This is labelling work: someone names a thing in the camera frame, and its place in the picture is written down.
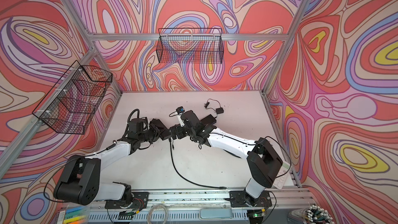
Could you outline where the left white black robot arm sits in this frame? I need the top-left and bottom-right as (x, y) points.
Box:
(53, 109), (167, 208)

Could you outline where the white calculator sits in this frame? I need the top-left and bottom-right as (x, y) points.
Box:
(273, 162), (291, 189)

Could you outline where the black power adapter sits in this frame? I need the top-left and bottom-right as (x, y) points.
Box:
(204, 99), (224, 115)

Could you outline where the black wire basket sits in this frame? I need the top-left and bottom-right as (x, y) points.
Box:
(156, 27), (224, 64)
(32, 61), (113, 135)

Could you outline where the box of coloured markers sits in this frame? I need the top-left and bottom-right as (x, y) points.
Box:
(55, 206), (90, 224)

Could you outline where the bundle of white-tipped cables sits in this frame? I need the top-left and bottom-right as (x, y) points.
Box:
(287, 204), (336, 224)

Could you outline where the black network switch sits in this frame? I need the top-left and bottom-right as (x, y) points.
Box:
(201, 114), (217, 125)
(150, 119), (172, 141)

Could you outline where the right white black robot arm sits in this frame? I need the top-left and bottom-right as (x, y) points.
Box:
(170, 111), (284, 207)

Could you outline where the clear coiled cable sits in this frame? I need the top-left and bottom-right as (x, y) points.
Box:
(147, 204), (169, 224)

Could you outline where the black ethernet cable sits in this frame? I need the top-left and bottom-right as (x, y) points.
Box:
(168, 138), (228, 190)

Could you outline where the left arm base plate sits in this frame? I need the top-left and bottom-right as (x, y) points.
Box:
(105, 191), (149, 210)

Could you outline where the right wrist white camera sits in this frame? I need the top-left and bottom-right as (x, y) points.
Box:
(176, 106), (185, 127)

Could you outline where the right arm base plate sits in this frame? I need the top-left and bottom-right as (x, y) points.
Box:
(225, 191), (273, 209)

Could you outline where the aluminium front rail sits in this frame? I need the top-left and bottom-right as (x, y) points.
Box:
(86, 188), (315, 224)

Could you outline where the grey flat device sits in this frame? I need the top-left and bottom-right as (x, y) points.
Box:
(199, 208), (233, 220)

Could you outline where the black wire basket left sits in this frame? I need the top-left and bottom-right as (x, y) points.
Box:
(32, 61), (113, 135)

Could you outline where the black wire basket back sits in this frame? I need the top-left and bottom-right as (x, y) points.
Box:
(156, 27), (224, 64)

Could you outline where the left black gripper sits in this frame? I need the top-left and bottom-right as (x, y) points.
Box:
(137, 124), (166, 144)

